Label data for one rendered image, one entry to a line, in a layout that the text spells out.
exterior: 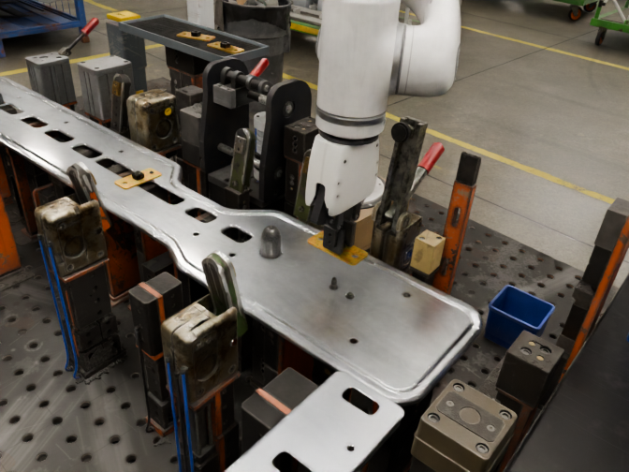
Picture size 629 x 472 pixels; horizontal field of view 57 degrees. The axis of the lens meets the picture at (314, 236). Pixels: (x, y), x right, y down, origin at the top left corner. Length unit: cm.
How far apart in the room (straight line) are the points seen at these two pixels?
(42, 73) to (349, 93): 109
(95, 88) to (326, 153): 81
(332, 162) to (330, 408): 29
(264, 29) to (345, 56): 327
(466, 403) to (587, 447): 13
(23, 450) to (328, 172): 68
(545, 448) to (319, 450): 23
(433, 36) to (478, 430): 41
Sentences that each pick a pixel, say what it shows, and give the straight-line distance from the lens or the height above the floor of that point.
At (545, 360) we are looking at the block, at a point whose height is 108.
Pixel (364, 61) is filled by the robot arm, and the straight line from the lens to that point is 65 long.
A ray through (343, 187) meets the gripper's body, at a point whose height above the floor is 119.
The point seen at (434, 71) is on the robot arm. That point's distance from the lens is 66.
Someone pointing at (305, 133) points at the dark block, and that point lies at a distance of 103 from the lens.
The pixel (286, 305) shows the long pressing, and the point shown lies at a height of 100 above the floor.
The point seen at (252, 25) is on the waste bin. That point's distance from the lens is 390.
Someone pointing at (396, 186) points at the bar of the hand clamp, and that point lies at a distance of 90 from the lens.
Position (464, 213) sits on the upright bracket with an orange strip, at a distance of 86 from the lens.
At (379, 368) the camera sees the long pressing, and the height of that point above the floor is 100.
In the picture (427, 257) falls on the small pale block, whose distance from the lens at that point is 87.
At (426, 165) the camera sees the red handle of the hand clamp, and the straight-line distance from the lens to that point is 95.
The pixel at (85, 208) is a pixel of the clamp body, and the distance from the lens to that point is 99.
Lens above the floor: 153
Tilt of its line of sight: 33 degrees down
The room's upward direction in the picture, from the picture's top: 4 degrees clockwise
